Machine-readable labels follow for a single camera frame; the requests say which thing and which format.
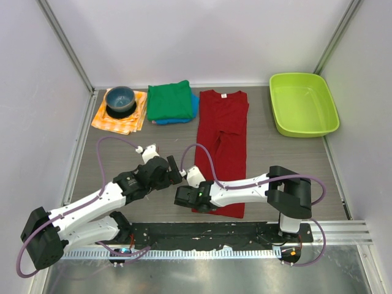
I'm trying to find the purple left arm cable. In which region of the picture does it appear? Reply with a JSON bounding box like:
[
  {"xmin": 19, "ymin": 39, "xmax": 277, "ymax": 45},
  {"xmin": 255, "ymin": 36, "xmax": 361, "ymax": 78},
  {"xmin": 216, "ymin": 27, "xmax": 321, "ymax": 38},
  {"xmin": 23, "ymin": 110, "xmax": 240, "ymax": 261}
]
[{"xmin": 15, "ymin": 136, "xmax": 153, "ymax": 279}]

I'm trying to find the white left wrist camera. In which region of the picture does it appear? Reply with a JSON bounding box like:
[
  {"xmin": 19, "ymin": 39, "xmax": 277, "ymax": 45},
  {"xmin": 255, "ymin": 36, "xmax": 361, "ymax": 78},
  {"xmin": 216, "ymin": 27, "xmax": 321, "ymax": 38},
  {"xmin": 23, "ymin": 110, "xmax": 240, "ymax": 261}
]
[{"xmin": 135, "ymin": 144, "xmax": 159, "ymax": 164}]

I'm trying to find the blue folded t-shirt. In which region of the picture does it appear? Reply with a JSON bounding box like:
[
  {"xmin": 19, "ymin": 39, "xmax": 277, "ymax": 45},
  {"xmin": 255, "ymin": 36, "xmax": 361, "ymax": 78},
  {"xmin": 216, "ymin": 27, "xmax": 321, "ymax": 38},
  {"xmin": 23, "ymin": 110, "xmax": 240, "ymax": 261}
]
[{"xmin": 151, "ymin": 93, "xmax": 200, "ymax": 126}]

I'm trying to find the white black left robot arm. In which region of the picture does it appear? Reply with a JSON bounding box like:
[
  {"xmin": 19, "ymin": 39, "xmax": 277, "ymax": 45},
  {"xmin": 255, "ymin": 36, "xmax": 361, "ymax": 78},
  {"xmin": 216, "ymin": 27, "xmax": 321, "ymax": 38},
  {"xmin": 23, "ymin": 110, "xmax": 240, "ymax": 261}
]
[{"xmin": 17, "ymin": 156, "xmax": 186, "ymax": 271}]

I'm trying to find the blue ceramic bowl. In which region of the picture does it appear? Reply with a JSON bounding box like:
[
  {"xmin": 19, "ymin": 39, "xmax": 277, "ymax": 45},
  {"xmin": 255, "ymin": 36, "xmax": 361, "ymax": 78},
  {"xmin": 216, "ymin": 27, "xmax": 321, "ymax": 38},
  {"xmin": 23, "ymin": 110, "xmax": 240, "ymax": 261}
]
[{"xmin": 105, "ymin": 86, "xmax": 135, "ymax": 112}]

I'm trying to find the lime green plastic tub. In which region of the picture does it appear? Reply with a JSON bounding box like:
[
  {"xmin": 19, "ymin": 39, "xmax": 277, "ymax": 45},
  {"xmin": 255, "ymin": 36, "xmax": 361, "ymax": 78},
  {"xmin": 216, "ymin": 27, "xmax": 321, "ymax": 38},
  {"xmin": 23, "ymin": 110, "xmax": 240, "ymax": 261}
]
[{"xmin": 269, "ymin": 72, "xmax": 340, "ymax": 138}]

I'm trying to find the aluminium frame post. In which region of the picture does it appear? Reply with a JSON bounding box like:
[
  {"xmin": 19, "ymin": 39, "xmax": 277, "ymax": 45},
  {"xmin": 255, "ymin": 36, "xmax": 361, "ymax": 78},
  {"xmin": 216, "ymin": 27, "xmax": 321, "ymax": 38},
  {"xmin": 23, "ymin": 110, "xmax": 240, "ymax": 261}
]
[
  {"xmin": 313, "ymin": 0, "xmax": 363, "ymax": 75},
  {"xmin": 36, "ymin": 0, "xmax": 94, "ymax": 94}
]

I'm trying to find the orange checkered cloth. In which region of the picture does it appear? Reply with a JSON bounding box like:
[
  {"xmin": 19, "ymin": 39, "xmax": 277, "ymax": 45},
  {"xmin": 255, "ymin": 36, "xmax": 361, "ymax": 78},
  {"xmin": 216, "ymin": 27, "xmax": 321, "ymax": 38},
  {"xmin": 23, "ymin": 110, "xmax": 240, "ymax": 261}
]
[{"xmin": 91, "ymin": 88, "xmax": 147, "ymax": 135}]

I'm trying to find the right aluminium frame post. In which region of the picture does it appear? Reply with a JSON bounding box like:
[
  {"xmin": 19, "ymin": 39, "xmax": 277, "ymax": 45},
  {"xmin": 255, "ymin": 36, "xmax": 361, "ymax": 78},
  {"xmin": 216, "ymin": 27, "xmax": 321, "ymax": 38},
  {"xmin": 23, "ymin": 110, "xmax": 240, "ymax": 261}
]
[{"xmin": 313, "ymin": 0, "xmax": 363, "ymax": 75}]

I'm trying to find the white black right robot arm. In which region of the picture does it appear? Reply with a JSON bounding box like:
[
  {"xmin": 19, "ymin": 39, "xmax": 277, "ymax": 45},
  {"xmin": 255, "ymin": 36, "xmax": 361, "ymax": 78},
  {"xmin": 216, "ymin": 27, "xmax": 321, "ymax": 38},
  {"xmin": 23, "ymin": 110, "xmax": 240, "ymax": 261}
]
[{"xmin": 174, "ymin": 166, "xmax": 312, "ymax": 242}]

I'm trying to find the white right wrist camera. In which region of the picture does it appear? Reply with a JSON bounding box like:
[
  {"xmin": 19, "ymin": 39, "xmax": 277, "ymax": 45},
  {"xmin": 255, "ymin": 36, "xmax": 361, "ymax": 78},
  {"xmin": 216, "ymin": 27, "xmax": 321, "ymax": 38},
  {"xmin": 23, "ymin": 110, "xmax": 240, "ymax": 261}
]
[{"xmin": 179, "ymin": 165, "xmax": 206, "ymax": 188}]

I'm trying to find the white slotted cable duct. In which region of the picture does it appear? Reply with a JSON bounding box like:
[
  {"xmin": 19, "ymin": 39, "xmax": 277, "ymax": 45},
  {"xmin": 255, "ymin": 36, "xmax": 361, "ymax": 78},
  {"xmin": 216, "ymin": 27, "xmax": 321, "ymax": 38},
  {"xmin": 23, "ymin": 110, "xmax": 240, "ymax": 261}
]
[{"xmin": 62, "ymin": 247, "xmax": 281, "ymax": 260}]

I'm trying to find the black saucer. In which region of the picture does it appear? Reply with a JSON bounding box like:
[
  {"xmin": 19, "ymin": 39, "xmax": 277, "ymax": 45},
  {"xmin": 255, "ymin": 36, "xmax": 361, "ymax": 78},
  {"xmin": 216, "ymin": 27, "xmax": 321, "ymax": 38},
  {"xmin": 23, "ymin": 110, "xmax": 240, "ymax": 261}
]
[{"xmin": 106, "ymin": 100, "xmax": 137, "ymax": 119}]

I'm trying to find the red t-shirt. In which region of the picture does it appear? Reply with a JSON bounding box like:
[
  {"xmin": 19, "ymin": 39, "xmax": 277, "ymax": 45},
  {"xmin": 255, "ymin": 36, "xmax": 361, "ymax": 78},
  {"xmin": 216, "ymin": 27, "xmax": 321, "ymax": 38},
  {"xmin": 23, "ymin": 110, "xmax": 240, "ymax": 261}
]
[{"xmin": 191, "ymin": 89, "xmax": 249, "ymax": 219}]

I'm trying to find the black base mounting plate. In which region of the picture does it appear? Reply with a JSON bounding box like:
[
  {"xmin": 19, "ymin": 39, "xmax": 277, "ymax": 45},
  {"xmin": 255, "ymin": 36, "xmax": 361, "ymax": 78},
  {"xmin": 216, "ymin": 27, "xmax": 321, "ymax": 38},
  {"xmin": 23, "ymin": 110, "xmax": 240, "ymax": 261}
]
[{"xmin": 94, "ymin": 220, "xmax": 315, "ymax": 251}]

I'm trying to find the green folded t-shirt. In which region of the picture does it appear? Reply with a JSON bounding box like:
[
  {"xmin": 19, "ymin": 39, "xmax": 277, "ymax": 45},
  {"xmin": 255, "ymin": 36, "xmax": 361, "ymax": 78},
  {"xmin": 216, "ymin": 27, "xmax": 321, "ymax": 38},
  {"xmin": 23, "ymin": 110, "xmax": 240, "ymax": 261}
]
[{"xmin": 146, "ymin": 80, "xmax": 192, "ymax": 121}]

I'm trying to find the left aluminium frame post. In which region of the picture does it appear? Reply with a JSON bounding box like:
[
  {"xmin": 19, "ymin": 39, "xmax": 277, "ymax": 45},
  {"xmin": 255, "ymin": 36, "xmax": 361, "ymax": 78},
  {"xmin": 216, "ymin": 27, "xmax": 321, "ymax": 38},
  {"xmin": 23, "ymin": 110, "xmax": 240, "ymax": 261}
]
[{"xmin": 36, "ymin": 0, "xmax": 94, "ymax": 94}]

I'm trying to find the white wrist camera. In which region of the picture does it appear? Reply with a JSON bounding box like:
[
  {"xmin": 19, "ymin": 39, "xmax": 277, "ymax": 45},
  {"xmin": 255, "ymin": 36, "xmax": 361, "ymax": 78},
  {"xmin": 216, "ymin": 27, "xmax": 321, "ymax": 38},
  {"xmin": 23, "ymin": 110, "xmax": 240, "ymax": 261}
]
[
  {"xmin": 179, "ymin": 165, "xmax": 206, "ymax": 188},
  {"xmin": 135, "ymin": 144, "xmax": 159, "ymax": 164}
]

